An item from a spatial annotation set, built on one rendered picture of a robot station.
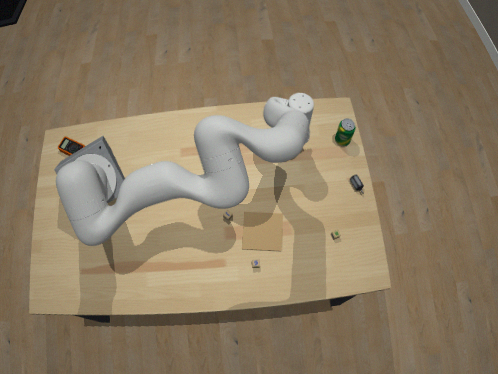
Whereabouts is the green soda can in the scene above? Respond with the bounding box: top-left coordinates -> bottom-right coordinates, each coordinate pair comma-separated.
335,118 -> 356,146

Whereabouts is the orange and black multimeter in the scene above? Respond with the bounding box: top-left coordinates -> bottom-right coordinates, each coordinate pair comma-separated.
58,137 -> 85,156

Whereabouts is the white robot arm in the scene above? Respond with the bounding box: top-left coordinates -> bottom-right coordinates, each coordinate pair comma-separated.
56,93 -> 314,246

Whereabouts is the tan square mat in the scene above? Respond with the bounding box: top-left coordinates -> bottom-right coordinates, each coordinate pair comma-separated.
242,212 -> 283,251

